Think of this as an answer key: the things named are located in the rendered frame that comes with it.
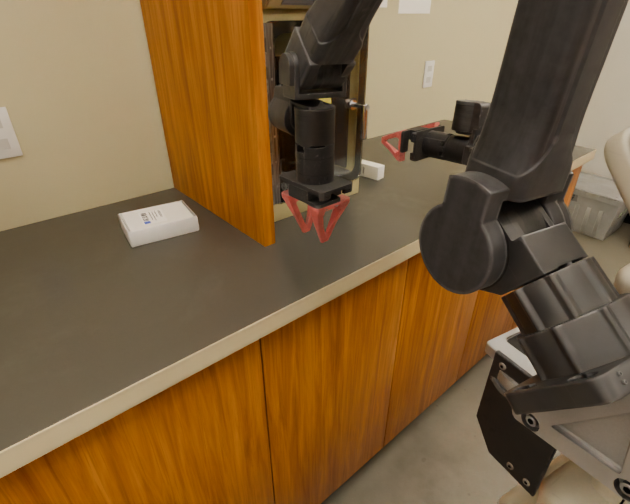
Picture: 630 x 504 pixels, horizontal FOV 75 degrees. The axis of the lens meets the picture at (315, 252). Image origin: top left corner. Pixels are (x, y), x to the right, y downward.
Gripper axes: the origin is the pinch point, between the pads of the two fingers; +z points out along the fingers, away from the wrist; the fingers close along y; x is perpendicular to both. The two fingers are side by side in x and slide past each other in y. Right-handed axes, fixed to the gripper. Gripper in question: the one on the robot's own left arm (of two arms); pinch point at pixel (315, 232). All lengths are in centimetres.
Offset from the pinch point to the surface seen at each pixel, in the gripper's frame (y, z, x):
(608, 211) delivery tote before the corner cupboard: 18, 88, -282
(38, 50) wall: 77, -23, 18
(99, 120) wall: 77, -6, 9
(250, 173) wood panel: 28.4, -1.0, -6.1
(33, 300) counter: 36, 15, 38
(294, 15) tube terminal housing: 34, -30, -23
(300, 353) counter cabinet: 6.8, 32.6, -1.5
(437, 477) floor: -9, 110, -48
